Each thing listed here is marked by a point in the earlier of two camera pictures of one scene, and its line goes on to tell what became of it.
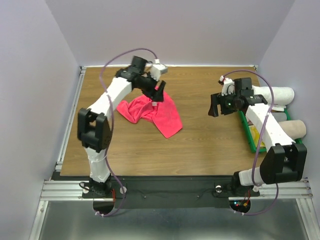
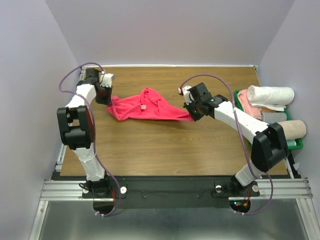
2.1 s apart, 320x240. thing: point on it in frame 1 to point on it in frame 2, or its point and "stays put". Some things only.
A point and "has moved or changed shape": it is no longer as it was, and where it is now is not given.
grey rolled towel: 279,116 stays put
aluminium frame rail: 63,190 stays put
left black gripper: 157,95 to 107,100
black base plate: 165,192 stays put
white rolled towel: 283,96 stays put
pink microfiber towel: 162,114 has moved or changed shape
